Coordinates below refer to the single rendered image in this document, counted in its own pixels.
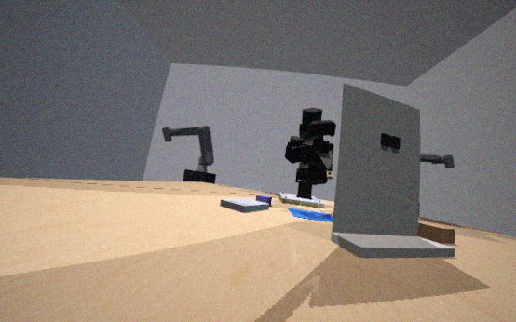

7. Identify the blue translucent square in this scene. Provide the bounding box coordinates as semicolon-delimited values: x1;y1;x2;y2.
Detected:
288;208;333;221

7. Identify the purple flat block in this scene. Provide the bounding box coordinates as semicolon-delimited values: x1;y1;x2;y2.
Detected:
255;195;272;206

